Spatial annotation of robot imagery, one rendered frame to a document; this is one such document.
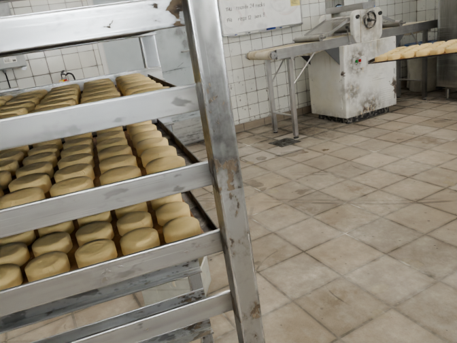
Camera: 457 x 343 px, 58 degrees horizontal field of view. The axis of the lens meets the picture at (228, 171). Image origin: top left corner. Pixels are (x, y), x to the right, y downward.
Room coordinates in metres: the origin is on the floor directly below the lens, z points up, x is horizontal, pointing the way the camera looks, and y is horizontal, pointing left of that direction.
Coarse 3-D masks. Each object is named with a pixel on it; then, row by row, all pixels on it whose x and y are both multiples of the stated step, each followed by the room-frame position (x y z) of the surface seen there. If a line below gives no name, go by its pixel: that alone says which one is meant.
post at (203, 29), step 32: (192, 0) 0.43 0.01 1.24; (192, 32) 0.43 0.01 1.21; (192, 64) 0.45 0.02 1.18; (224, 64) 0.43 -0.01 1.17; (224, 96) 0.43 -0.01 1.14; (224, 128) 0.43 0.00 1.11; (224, 160) 0.43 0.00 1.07; (224, 192) 0.43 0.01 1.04; (224, 224) 0.43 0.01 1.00; (224, 256) 0.45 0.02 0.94; (256, 288) 0.43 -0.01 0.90; (256, 320) 0.43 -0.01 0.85
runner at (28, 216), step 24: (192, 168) 0.45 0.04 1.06; (72, 192) 0.42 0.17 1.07; (96, 192) 0.42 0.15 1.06; (120, 192) 0.43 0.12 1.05; (144, 192) 0.43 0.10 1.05; (168, 192) 0.44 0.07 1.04; (0, 216) 0.39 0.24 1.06; (24, 216) 0.40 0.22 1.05; (48, 216) 0.41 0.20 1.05; (72, 216) 0.41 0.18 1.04
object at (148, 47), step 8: (144, 40) 0.86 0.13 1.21; (152, 40) 0.87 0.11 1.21; (144, 48) 0.86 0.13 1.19; (152, 48) 0.87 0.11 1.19; (144, 56) 0.86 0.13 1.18; (152, 56) 0.87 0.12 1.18; (144, 64) 0.87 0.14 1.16; (152, 64) 0.86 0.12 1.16; (168, 128) 0.87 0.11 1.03; (192, 280) 0.86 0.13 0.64; (200, 280) 0.87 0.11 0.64; (192, 288) 0.86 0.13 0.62; (200, 288) 0.87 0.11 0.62; (208, 336) 0.87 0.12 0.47
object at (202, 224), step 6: (186, 192) 0.66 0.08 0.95; (186, 198) 0.64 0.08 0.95; (192, 198) 0.62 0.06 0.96; (192, 204) 0.61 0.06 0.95; (198, 204) 0.58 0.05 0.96; (192, 210) 0.58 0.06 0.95; (198, 210) 0.58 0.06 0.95; (204, 210) 0.55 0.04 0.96; (198, 216) 0.56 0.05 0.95; (204, 216) 0.55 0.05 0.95; (204, 222) 0.53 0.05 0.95; (210, 222) 0.51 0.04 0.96; (204, 228) 0.52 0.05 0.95; (210, 228) 0.51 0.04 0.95; (216, 228) 0.48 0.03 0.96
